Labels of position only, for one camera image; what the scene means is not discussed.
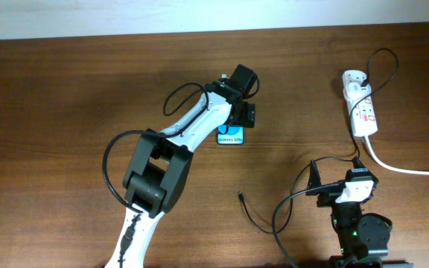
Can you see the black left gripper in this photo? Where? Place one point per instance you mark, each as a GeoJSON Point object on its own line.
{"type": "Point", "coordinates": [246, 116]}

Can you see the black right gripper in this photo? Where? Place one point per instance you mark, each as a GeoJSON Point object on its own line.
{"type": "Point", "coordinates": [331, 190]}

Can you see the blue Samsung smartphone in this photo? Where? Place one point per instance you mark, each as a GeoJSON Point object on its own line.
{"type": "Point", "coordinates": [230, 135]}

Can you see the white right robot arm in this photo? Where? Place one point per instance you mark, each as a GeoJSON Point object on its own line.
{"type": "Point", "coordinates": [363, 238]}

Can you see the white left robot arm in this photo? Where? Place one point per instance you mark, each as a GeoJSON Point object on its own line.
{"type": "Point", "coordinates": [158, 169]}

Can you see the white charger adapter plug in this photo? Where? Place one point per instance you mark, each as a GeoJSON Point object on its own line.
{"type": "Point", "coordinates": [353, 91]}

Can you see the white power strip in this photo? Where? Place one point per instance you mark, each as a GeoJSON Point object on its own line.
{"type": "Point", "coordinates": [363, 116]}

